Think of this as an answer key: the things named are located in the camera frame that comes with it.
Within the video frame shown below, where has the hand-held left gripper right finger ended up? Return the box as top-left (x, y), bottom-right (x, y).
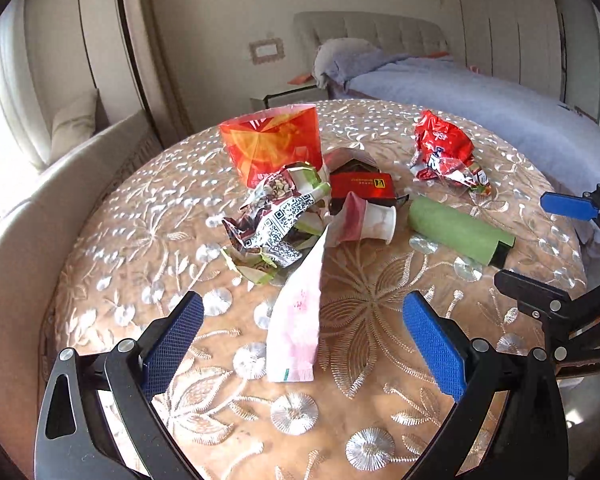
top-left (402, 290), bottom-right (570, 480)

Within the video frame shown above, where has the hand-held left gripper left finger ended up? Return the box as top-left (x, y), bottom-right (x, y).
top-left (34, 291), bottom-right (205, 480)

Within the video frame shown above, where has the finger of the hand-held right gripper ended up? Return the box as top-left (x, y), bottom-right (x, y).
top-left (494, 269), bottom-right (600, 376)
top-left (540, 184), bottom-right (600, 261)

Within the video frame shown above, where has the green paper tube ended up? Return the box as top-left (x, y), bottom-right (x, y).
top-left (407, 196), bottom-right (516, 267)

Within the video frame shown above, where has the pink and white packet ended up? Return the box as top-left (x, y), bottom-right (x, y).
top-left (266, 225), bottom-right (329, 383)

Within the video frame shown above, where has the crumpled red snack wrapper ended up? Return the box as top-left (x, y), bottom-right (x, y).
top-left (409, 109), bottom-right (492, 196)

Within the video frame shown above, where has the light blue blanket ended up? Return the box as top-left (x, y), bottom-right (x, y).
top-left (345, 55), bottom-right (600, 201)

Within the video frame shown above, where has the crumpled nut snack wrapper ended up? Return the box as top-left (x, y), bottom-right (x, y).
top-left (220, 161), bottom-right (333, 286)

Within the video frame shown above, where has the red cigarette box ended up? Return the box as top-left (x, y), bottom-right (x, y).
top-left (328, 172), bottom-right (411, 216)

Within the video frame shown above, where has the beige sofa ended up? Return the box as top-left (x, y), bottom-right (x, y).
top-left (0, 110), bottom-right (163, 461)

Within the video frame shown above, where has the white wardrobe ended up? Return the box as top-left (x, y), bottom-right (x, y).
top-left (430, 0), bottom-right (566, 96)

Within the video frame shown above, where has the orange paper bag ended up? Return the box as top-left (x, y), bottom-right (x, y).
top-left (219, 104), bottom-right (325, 188)

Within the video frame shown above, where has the beige cushion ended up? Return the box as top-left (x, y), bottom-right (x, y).
top-left (50, 89), bottom-right (101, 161)

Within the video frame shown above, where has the bed with grey headboard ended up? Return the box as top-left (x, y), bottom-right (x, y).
top-left (294, 11), bottom-right (600, 201)

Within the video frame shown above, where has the grey pillow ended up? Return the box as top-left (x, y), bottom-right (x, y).
top-left (314, 39), bottom-right (396, 98)

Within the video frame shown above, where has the white nightstand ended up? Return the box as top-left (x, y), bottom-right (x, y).
top-left (250, 82), bottom-right (328, 111)

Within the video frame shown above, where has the white curtain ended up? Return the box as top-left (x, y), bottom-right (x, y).
top-left (0, 0), bottom-right (51, 171)

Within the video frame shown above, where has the wall switch plate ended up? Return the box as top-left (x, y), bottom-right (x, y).
top-left (249, 37), bottom-right (285, 66)

